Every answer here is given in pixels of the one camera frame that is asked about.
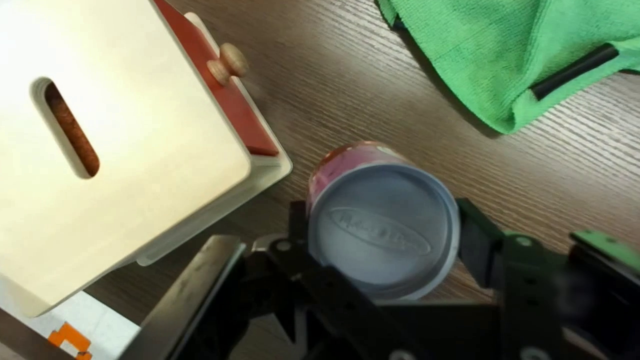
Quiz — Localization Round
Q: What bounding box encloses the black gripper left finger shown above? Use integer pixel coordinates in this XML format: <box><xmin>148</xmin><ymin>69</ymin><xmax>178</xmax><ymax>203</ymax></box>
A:
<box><xmin>243</xmin><ymin>199</ymin><xmax>403</xmax><ymax>360</ymax></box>

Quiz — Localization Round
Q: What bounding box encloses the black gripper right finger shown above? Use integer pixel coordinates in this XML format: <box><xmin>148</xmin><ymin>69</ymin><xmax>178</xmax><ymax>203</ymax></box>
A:
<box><xmin>458</xmin><ymin>198</ymin><xmax>569</xmax><ymax>360</ymax></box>

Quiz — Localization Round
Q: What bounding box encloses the orange floor tape marker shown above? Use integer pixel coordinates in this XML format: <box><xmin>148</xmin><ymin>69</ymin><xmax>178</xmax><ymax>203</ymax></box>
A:
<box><xmin>47</xmin><ymin>321</ymin><xmax>96</xmax><ymax>360</ymax></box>

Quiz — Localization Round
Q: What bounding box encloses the red can with white lid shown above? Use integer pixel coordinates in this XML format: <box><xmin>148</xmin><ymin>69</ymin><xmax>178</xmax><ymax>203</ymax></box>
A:
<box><xmin>304</xmin><ymin>139</ymin><xmax>462</xmax><ymax>304</ymax></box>

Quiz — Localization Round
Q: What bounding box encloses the wooden box with red drawer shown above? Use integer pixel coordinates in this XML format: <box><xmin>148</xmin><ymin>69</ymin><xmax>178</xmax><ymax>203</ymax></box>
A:
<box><xmin>0</xmin><ymin>0</ymin><xmax>294</xmax><ymax>320</ymax></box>

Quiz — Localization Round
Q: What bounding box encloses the green cloth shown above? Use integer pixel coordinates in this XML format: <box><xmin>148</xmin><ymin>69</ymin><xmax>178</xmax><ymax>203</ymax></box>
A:
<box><xmin>375</xmin><ymin>0</ymin><xmax>640</xmax><ymax>135</ymax></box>

